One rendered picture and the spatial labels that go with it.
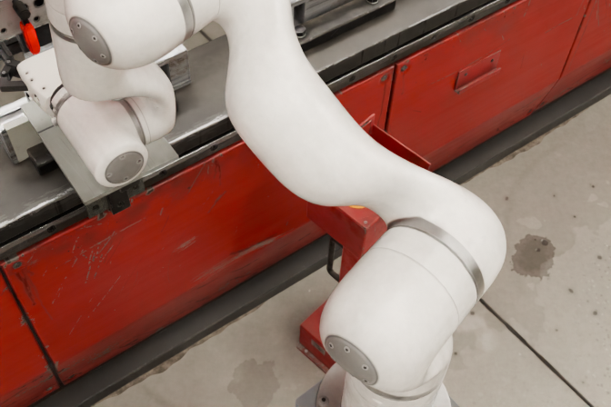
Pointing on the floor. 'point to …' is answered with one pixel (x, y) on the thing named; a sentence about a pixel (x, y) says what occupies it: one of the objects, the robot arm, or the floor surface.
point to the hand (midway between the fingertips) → (33, 41)
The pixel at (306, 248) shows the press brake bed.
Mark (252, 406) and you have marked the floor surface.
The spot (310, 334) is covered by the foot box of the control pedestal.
